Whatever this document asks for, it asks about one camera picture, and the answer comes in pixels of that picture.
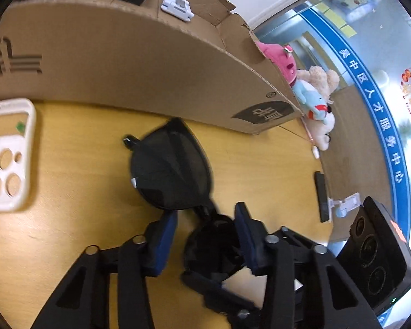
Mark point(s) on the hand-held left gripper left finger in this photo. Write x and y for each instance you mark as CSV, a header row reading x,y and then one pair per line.
x,y
164,240

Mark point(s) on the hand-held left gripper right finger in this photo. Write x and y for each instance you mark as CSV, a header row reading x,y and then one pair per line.
x,y
245,236

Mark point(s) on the black sunglasses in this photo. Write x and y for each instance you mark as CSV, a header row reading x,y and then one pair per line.
x,y
171,171

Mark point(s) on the brown cardboard box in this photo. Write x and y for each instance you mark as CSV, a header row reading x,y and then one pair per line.
x,y
130,58

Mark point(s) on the wooden desktop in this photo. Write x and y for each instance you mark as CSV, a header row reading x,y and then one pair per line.
x,y
82,164

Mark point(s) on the white phone stand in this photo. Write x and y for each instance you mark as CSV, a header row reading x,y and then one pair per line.
x,y
347,204

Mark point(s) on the black smartphone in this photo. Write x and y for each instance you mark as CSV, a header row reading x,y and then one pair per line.
x,y
322,195

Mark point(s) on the white plush toy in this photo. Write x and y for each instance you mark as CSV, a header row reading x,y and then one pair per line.
x,y
323,130

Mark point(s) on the blue plush toy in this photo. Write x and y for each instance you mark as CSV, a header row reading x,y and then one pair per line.
x,y
310,99

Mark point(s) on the beige teddy bear plush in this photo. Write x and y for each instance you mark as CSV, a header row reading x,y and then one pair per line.
x,y
323,78

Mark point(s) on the pink bear plush toy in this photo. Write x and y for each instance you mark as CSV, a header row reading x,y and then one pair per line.
x,y
284,61

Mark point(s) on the white phone case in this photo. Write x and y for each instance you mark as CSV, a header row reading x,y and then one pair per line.
x,y
7,144

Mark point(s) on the white plastic phone holder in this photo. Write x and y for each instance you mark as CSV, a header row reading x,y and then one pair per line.
x,y
177,7

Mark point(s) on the blue wall banner strip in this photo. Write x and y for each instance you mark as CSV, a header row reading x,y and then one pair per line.
x,y
380,116

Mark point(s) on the cartoon wall poster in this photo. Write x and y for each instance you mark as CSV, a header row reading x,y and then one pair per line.
x,y
354,1

